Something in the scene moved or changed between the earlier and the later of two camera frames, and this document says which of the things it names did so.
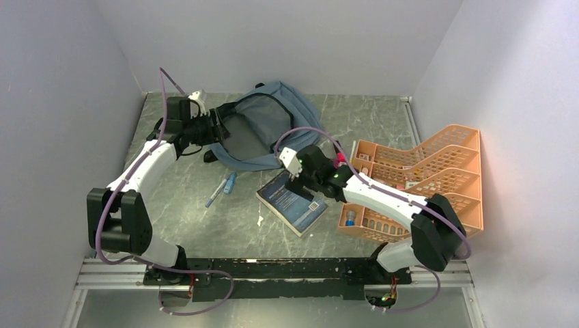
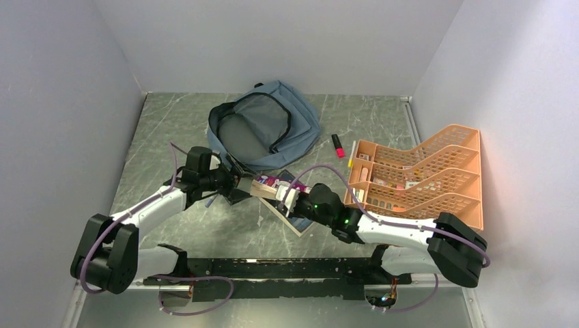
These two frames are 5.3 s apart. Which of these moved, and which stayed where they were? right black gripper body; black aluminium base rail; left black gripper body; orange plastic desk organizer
Moved: right black gripper body; left black gripper body
Stayed: orange plastic desk organizer; black aluminium base rail
